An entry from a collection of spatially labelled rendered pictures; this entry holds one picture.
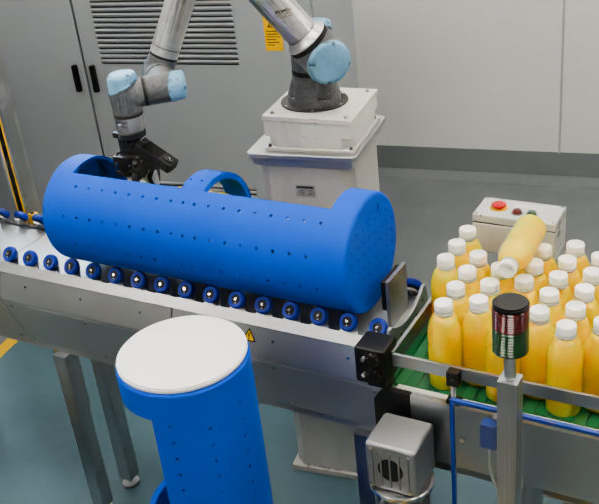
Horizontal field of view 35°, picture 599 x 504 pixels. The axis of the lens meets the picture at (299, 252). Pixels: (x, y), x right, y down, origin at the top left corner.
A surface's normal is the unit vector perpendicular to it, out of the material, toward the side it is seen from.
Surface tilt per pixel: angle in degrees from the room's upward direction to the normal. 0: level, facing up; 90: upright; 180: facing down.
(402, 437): 0
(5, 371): 0
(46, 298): 70
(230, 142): 90
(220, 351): 0
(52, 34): 90
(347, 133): 90
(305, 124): 90
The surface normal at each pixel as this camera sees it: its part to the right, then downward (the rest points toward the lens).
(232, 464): 0.61, 0.32
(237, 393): 0.80, 0.21
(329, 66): 0.33, 0.52
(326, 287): -0.45, 0.58
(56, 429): -0.10, -0.88
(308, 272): -0.47, 0.40
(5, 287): -0.48, 0.14
